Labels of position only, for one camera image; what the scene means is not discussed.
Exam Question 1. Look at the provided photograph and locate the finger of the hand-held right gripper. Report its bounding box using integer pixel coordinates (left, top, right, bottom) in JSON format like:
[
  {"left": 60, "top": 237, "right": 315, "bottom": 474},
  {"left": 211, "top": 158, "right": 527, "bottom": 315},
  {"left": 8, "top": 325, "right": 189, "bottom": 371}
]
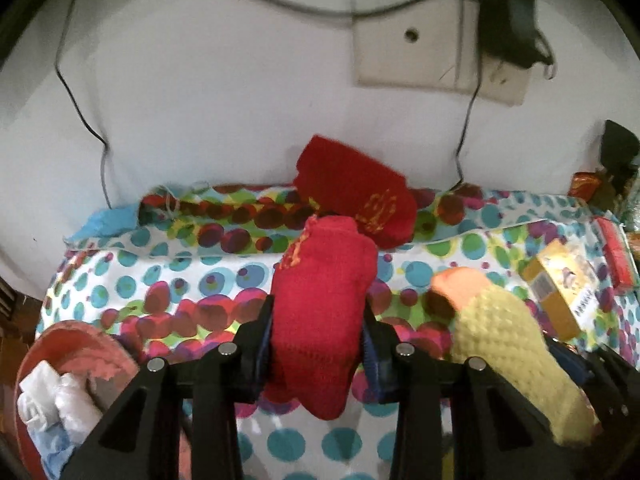
[
  {"left": 592, "top": 342, "right": 640, "bottom": 441},
  {"left": 545, "top": 336, "right": 608, "bottom": 411}
]

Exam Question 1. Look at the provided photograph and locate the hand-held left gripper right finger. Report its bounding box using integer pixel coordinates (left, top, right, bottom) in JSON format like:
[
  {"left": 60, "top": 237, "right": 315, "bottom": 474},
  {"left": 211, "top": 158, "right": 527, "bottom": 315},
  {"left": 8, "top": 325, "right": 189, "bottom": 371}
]
[{"left": 361, "top": 305, "right": 576, "bottom": 480}]

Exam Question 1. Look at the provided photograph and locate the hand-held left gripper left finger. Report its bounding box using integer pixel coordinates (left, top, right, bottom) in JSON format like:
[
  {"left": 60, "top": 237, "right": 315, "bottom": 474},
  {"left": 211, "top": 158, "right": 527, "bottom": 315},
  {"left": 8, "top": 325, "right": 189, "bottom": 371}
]
[{"left": 60, "top": 294, "right": 276, "bottom": 480}]

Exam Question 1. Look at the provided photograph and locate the red sock gold print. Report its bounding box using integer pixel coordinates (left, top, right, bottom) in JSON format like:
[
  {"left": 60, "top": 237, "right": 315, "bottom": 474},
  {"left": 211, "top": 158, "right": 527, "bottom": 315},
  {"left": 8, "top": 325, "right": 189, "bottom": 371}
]
[
  {"left": 292, "top": 134, "right": 418, "bottom": 250},
  {"left": 264, "top": 215, "right": 377, "bottom": 422}
]

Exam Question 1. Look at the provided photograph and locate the yellow plush duck toy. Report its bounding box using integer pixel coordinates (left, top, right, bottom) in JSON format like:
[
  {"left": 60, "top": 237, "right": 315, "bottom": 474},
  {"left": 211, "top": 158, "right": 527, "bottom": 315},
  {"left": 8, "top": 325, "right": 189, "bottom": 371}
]
[{"left": 430, "top": 267, "right": 601, "bottom": 447}]

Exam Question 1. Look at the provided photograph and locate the red round basin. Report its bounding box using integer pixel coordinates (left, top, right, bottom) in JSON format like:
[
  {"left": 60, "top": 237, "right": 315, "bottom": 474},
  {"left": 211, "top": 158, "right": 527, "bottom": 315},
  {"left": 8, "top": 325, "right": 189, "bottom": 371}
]
[{"left": 14, "top": 322, "right": 193, "bottom": 480}]

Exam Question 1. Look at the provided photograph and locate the white sock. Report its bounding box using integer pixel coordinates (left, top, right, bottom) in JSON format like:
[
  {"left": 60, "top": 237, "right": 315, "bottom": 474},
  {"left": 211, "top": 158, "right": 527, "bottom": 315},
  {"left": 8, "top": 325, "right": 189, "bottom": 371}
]
[{"left": 17, "top": 362, "right": 63, "bottom": 423}]

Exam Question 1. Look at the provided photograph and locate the light blue sock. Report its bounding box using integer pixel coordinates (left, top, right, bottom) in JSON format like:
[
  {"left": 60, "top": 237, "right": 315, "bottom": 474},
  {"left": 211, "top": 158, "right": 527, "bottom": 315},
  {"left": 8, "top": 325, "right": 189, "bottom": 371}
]
[{"left": 32, "top": 427, "right": 83, "bottom": 478}]

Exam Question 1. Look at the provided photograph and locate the yellow cardboard box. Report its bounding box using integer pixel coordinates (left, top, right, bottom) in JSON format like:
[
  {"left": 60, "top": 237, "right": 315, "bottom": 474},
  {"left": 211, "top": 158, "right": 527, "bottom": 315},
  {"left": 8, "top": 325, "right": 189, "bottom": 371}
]
[{"left": 520, "top": 239, "right": 601, "bottom": 342}]

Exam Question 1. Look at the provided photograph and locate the colourful polka dot tablecloth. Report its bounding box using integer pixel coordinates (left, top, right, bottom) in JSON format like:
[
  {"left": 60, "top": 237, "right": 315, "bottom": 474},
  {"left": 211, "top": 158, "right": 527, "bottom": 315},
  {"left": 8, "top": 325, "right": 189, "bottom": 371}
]
[{"left": 35, "top": 182, "right": 640, "bottom": 480}]

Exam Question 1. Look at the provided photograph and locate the red green box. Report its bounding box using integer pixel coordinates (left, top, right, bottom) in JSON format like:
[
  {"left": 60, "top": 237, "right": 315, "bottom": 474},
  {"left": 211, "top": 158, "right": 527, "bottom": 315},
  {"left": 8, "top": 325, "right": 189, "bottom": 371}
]
[{"left": 595, "top": 215, "right": 638, "bottom": 296}]

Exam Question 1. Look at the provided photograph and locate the red snack bag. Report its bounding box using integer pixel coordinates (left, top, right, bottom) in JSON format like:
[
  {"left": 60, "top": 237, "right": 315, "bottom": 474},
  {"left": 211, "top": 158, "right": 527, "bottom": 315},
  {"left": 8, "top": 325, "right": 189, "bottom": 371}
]
[{"left": 570, "top": 172, "right": 608, "bottom": 201}]

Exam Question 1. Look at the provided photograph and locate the light blue sheet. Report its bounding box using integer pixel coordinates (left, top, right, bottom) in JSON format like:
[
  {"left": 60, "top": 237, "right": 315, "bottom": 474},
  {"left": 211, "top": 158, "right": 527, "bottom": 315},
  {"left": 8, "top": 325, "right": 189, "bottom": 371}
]
[{"left": 65, "top": 205, "right": 141, "bottom": 248}]

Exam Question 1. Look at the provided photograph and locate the wooden chair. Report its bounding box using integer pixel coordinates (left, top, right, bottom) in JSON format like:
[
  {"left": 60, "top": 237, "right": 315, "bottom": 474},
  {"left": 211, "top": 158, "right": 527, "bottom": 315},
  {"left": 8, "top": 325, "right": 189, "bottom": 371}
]
[{"left": 0, "top": 275, "right": 46, "bottom": 341}]

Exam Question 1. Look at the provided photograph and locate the black charger adapter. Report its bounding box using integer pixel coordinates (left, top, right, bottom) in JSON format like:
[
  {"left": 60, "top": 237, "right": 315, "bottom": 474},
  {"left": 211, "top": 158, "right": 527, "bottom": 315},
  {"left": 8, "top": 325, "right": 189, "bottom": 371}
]
[{"left": 477, "top": 0, "right": 556, "bottom": 81}]

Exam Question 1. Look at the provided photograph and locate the black clamp mount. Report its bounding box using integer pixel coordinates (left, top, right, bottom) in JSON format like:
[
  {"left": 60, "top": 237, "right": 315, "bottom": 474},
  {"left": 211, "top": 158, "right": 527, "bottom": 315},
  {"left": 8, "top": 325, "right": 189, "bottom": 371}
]
[{"left": 600, "top": 120, "right": 640, "bottom": 196}]

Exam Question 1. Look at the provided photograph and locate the black charger cable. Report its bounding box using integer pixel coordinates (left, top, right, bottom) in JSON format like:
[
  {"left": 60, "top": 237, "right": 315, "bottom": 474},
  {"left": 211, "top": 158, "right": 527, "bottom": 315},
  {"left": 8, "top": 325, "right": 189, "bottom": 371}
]
[{"left": 452, "top": 85, "right": 482, "bottom": 190}]

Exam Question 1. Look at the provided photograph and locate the thin black hanging cable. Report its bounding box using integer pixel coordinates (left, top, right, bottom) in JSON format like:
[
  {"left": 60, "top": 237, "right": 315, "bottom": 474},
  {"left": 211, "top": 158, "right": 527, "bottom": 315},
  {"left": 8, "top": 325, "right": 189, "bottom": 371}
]
[{"left": 54, "top": 0, "right": 115, "bottom": 209}]

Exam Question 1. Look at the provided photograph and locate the white power wall outlet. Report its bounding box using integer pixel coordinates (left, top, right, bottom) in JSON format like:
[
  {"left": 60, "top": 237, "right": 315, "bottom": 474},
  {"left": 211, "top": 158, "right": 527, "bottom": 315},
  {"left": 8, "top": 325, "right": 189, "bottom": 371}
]
[{"left": 472, "top": 52, "right": 532, "bottom": 107}]

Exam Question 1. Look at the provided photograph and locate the white coaxial wall plate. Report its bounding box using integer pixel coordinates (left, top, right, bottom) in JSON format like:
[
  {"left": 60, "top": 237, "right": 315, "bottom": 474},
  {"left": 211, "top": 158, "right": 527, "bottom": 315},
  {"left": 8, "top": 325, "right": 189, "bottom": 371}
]
[{"left": 352, "top": 0, "right": 481, "bottom": 93}]

